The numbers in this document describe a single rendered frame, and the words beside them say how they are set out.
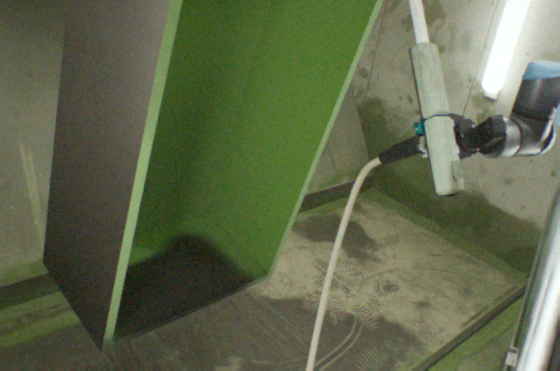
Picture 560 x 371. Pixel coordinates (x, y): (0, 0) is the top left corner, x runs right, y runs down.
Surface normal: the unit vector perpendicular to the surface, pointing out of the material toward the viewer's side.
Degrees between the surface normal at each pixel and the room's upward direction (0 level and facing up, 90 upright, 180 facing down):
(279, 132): 90
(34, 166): 57
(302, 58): 90
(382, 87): 90
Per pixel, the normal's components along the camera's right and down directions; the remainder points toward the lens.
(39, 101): 0.65, -0.16
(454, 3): -0.73, 0.18
